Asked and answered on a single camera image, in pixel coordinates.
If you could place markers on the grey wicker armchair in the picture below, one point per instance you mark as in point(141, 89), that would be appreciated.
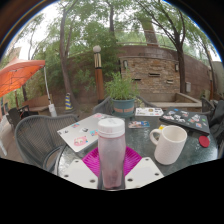
point(101, 106)
point(220, 146)
point(33, 136)

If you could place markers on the dark wicker chair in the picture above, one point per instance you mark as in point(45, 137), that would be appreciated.
point(15, 116)

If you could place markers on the pink bottle with white cap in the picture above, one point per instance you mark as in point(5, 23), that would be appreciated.
point(111, 153)

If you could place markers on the white ceramic mug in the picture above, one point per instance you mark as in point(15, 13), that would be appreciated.
point(170, 146)

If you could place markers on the green plant in teal pot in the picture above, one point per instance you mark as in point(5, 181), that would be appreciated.
point(122, 91)

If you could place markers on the black laptop with stickers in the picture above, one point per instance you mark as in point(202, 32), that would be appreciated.
point(186, 119)

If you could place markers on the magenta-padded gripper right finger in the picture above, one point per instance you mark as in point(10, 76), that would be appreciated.
point(143, 171)

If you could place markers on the small colourful picture card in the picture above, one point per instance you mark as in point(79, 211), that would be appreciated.
point(139, 124)

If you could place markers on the black wall lantern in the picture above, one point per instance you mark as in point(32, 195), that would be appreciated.
point(125, 64)
point(176, 67)

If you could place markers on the wooden bench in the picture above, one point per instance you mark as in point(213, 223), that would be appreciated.
point(36, 101)

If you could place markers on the white printed booklet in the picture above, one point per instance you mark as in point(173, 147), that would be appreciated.
point(148, 112)

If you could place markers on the grey wall box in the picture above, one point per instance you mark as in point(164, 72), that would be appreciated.
point(188, 87)

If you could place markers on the silver laptop with stickers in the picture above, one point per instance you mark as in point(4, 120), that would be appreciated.
point(78, 133)

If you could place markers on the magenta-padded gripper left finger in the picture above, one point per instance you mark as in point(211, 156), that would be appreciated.
point(80, 173)

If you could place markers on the wooden lamp post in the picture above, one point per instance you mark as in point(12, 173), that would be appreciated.
point(99, 80)
point(211, 85)

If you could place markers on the yellow blue striped cone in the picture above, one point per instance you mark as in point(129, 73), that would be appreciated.
point(68, 102)

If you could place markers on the flat round red coaster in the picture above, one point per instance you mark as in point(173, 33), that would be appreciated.
point(204, 141)

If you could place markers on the yellow card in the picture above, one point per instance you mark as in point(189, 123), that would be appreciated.
point(162, 127)

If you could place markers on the orange patio umbrella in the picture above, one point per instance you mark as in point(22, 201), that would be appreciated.
point(18, 75)

